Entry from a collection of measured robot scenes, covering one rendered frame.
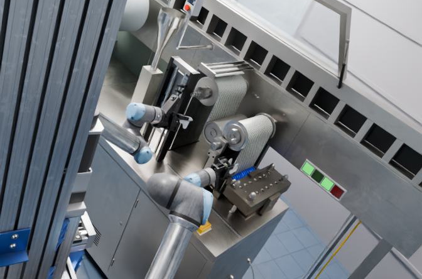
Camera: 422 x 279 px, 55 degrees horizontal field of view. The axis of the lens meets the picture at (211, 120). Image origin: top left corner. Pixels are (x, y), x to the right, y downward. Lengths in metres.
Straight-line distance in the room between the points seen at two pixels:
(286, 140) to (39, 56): 1.55
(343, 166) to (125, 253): 1.24
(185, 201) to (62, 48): 0.73
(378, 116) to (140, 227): 1.28
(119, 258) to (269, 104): 1.19
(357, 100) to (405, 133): 0.25
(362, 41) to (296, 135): 1.55
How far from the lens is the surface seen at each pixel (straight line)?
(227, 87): 2.01
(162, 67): 2.66
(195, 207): 1.39
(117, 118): 2.35
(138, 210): 2.14
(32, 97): 0.90
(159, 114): 1.75
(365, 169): 2.03
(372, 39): 3.47
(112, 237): 2.40
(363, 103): 1.97
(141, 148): 1.63
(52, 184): 1.09
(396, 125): 1.95
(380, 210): 2.08
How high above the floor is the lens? 2.18
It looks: 29 degrees down
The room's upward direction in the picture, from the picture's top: 25 degrees clockwise
